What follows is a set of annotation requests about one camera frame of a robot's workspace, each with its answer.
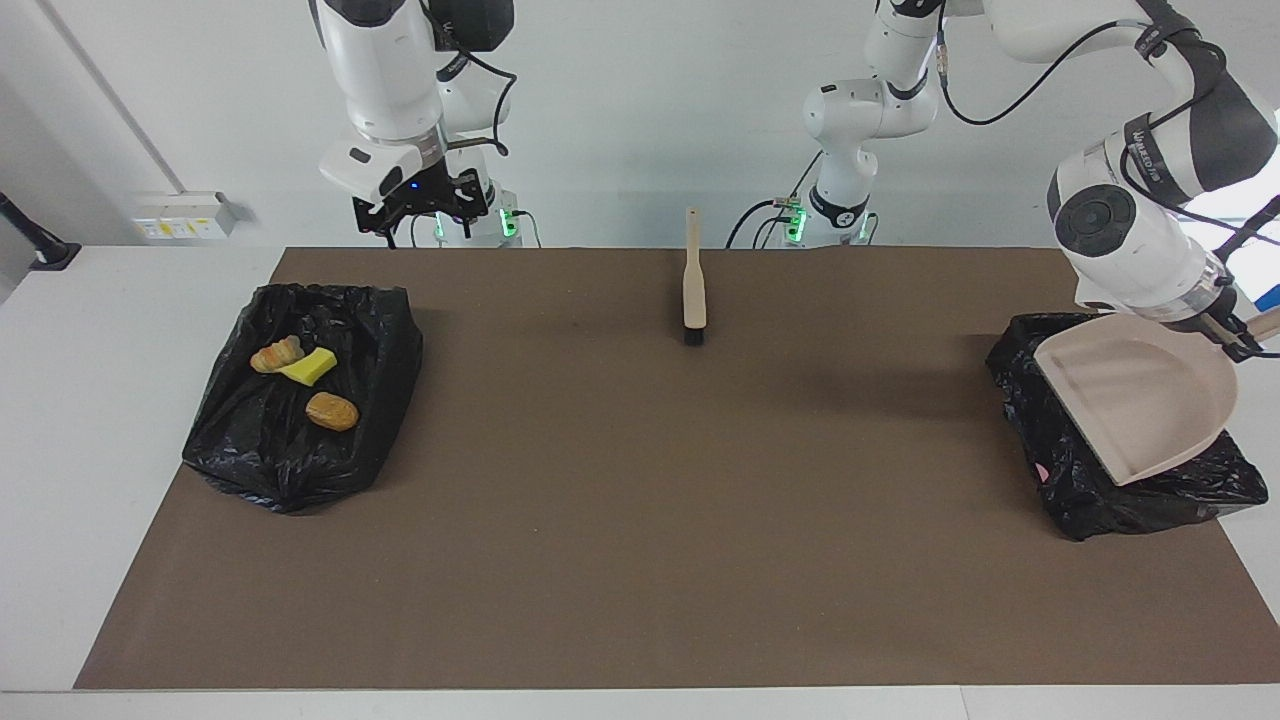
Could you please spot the brown table mat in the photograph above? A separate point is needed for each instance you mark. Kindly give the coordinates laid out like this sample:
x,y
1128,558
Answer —
x,y
640,500

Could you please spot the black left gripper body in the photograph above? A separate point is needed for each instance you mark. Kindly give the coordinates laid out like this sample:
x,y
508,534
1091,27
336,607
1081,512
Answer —
x,y
1215,325

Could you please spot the beige plastic dustpan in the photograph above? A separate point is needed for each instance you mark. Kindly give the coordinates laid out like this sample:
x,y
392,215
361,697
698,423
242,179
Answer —
x,y
1150,395

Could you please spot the black bag lined pink bin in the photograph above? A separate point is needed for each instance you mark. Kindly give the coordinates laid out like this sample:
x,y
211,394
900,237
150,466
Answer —
x,y
1070,480

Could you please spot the white wall socket box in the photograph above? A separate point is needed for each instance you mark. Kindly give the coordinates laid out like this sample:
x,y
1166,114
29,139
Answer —
x,y
185,215

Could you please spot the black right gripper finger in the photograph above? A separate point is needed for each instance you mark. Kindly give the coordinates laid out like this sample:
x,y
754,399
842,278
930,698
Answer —
x,y
470,205
372,218

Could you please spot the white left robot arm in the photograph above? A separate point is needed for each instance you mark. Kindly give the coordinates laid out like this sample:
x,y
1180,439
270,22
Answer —
x,y
1130,210

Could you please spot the brown bread roll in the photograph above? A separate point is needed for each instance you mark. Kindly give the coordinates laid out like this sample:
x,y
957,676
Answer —
x,y
332,412

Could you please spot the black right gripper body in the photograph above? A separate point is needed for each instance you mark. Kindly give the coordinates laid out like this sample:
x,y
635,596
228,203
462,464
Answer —
x,y
430,195

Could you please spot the striped croissant piece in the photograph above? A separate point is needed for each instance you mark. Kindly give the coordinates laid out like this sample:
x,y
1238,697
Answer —
x,y
275,356

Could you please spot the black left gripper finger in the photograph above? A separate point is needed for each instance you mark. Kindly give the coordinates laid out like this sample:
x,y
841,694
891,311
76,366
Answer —
x,y
1240,348

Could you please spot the beige hand brush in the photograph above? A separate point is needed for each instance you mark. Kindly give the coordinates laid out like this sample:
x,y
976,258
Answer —
x,y
694,290

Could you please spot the yellow sponge piece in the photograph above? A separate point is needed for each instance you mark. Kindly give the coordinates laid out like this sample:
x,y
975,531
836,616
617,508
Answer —
x,y
312,367

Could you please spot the blue object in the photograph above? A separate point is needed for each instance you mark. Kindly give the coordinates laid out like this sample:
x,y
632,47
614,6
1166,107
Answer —
x,y
1272,300

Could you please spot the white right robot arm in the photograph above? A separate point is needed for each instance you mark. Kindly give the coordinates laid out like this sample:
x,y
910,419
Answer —
x,y
385,90

